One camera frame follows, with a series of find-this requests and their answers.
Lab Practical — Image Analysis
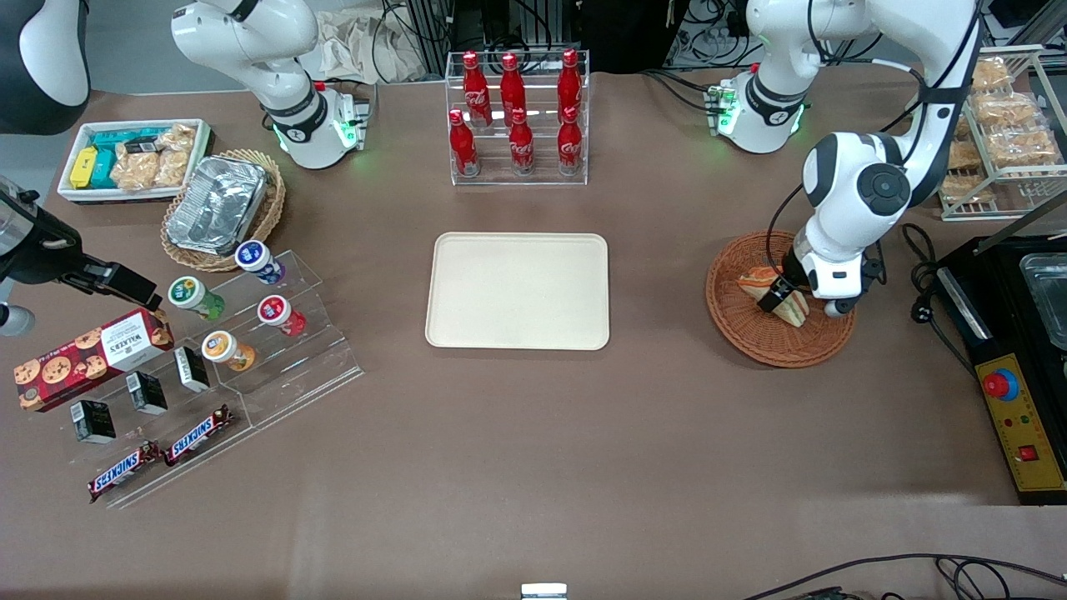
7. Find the clear acrylic stepped snack stand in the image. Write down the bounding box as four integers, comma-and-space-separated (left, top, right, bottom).
63, 333, 255, 511

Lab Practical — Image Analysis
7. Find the white plastic crate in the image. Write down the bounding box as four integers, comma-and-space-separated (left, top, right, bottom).
57, 118, 214, 206

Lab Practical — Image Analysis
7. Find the snickers chocolate bar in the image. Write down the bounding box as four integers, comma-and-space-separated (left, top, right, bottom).
88, 442, 163, 503
163, 405, 235, 467

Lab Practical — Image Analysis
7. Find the small black carton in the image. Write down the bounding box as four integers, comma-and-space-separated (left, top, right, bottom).
70, 400, 118, 444
126, 371, 169, 416
173, 346, 211, 393

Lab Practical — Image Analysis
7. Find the clear bag of fried snacks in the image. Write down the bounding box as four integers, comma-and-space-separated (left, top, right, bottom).
971, 57, 1011, 93
944, 171, 998, 206
988, 125, 1064, 168
950, 137, 986, 173
975, 90, 1044, 128

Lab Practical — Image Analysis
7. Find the black appliance with yellow panel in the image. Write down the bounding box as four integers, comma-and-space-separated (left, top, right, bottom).
932, 236, 1067, 507

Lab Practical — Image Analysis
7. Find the beige cloth bag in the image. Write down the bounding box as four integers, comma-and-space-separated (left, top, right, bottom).
317, 10, 430, 84

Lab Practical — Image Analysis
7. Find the red lid cup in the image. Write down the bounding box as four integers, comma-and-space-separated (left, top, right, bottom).
257, 295, 307, 337

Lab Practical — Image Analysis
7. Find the long teal snack pack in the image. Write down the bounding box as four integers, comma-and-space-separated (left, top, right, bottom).
90, 128, 163, 153

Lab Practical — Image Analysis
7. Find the red cola bottle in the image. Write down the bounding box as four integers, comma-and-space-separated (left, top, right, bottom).
500, 52, 528, 126
557, 50, 583, 122
508, 108, 536, 176
557, 107, 584, 176
463, 52, 493, 130
448, 108, 482, 178

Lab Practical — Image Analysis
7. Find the clear acrylic stepped cup stand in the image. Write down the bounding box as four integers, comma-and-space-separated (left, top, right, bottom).
171, 248, 365, 428

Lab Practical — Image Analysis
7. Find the clear bag of crackers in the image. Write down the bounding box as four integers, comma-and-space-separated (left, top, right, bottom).
111, 150, 160, 192
155, 125, 197, 188

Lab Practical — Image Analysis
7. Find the round brown wicker basket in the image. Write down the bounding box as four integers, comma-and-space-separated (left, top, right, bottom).
705, 231, 858, 368

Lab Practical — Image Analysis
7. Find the aluminium profile bar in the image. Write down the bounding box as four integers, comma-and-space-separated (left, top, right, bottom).
974, 198, 1067, 255

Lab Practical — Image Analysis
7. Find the aluminium foil tray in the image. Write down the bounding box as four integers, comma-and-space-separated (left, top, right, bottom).
165, 155, 269, 257

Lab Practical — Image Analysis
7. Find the red tartan cookie box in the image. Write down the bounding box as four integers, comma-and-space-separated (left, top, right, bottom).
14, 308, 176, 413

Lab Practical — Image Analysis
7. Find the clear acrylic bottle rack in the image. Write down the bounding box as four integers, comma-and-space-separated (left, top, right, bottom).
444, 50, 590, 186

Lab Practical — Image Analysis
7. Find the cream plastic tray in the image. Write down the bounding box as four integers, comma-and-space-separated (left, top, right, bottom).
425, 232, 611, 351

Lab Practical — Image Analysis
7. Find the green lid cup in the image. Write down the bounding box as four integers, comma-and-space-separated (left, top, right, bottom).
168, 276, 226, 322

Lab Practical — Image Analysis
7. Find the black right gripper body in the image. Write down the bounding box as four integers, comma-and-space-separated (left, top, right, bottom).
0, 179, 87, 288

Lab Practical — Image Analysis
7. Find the triangle sandwich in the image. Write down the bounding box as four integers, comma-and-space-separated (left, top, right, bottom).
737, 266, 810, 328

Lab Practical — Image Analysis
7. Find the oval light wicker basket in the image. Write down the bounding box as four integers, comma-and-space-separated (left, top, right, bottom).
161, 148, 286, 273

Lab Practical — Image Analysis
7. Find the long black floor cable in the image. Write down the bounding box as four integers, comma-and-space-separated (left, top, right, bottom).
742, 552, 1067, 600

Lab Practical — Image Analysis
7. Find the white wire shelf rack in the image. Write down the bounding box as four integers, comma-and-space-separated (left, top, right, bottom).
938, 46, 1067, 222

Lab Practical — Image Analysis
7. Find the blue lid cup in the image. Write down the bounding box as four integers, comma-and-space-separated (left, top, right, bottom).
236, 240, 286, 284

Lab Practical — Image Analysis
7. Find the orange lid cup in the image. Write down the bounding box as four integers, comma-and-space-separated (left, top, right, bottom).
201, 330, 257, 373

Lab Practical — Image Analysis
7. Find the black power cable with plug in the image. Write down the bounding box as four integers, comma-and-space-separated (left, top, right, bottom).
902, 222, 980, 380

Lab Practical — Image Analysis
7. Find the tangled black cable bundle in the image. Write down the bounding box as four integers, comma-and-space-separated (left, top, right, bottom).
667, 0, 751, 69

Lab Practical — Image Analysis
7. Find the yellow snack pack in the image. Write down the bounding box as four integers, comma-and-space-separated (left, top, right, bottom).
69, 147, 100, 190

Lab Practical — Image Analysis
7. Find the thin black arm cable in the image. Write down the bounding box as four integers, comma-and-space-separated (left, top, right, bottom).
765, 0, 986, 280

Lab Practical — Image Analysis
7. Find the steel pan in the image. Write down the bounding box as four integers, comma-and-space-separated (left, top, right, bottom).
1019, 252, 1067, 351

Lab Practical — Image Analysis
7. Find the looped black floor cable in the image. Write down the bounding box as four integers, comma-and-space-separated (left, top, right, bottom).
934, 558, 1067, 600

